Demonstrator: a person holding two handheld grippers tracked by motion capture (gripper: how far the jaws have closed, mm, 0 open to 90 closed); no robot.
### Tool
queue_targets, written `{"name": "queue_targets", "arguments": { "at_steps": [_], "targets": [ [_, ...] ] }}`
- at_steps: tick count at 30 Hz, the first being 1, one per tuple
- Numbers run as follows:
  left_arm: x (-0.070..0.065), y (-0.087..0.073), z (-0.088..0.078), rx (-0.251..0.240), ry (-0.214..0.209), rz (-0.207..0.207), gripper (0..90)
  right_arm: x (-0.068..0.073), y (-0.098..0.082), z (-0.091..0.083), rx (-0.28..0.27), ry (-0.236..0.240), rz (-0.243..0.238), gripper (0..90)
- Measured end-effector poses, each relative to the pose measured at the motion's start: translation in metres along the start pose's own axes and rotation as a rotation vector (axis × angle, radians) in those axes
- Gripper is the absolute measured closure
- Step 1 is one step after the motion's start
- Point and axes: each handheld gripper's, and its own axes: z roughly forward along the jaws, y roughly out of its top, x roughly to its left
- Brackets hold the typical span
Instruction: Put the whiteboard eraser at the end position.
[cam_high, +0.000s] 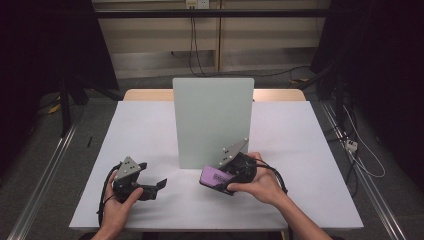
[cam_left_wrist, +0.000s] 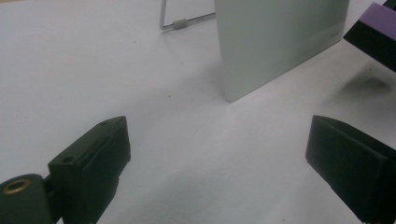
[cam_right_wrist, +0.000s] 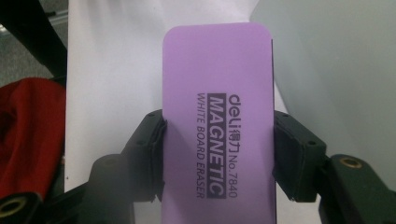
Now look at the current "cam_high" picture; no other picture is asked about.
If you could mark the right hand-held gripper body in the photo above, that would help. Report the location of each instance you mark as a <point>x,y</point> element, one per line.
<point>236,156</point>

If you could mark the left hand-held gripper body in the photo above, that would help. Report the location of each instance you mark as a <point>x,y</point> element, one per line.
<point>128,171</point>

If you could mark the purple whiteboard eraser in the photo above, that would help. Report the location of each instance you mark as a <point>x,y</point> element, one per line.
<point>213,176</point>

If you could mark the glass whiteboard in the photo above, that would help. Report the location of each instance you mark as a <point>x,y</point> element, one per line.
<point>213,110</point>

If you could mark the person's right hand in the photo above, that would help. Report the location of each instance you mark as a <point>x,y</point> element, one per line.
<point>266,188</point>

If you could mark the person's left hand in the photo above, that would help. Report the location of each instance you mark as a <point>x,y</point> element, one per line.
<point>116,213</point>

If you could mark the white table cover board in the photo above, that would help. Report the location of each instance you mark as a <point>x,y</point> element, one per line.
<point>186,210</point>

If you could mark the wooden table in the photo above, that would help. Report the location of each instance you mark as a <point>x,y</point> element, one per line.
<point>146,95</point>

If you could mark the black metal stand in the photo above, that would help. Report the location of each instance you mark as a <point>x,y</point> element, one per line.
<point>65,110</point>

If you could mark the yellow floor tape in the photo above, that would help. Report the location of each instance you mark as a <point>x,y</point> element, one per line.
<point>54,109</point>

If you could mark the white power strip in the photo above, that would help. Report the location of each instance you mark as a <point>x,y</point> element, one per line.
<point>351,145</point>

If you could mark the black horizontal bar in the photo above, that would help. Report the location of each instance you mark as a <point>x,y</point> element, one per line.
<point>213,13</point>

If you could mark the black curtain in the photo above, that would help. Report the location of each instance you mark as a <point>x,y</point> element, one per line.
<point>383,66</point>
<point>40,50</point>

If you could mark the aluminium floor rail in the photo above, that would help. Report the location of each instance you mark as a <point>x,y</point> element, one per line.
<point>370,186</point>
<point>40,186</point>

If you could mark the wooden vertical post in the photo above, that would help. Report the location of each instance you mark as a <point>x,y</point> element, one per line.
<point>218,40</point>

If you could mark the white wall socket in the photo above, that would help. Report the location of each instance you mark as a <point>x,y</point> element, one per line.
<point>197,3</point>

